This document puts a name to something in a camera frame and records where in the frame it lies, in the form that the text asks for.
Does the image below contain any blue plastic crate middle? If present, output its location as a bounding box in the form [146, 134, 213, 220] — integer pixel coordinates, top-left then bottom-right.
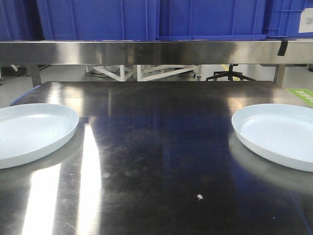
[159, 0, 266, 41]

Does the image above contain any white metal frame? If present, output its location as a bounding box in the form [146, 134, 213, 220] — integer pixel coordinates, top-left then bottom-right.
[85, 65, 202, 82]

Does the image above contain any blue plastic crate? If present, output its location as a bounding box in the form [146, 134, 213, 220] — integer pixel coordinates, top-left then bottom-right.
[0, 0, 44, 41]
[37, 0, 160, 41]
[159, 0, 266, 41]
[263, 0, 313, 39]

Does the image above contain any blue plastic crate right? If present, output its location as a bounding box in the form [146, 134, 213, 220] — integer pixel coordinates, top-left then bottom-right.
[263, 0, 313, 39]

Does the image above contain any blue plastic crate far left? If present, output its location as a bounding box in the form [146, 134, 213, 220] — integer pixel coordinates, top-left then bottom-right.
[0, 0, 44, 41]

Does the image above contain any black office chair base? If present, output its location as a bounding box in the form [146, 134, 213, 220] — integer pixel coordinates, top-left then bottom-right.
[205, 64, 255, 81]

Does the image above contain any black tape strip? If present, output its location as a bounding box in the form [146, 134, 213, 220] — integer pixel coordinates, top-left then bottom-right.
[277, 41, 288, 56]

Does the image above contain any white label on crate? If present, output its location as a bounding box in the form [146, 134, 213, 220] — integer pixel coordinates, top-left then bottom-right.
[298, 8, 313, 33]

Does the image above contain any stainless steel shelf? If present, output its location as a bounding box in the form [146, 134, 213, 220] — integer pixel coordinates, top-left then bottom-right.
[0, 39, 313, 86]

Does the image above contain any light blue plate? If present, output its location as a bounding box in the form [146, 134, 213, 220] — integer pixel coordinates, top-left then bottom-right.
[231, 104, 313, 172]
[0, 103, 79, 169]

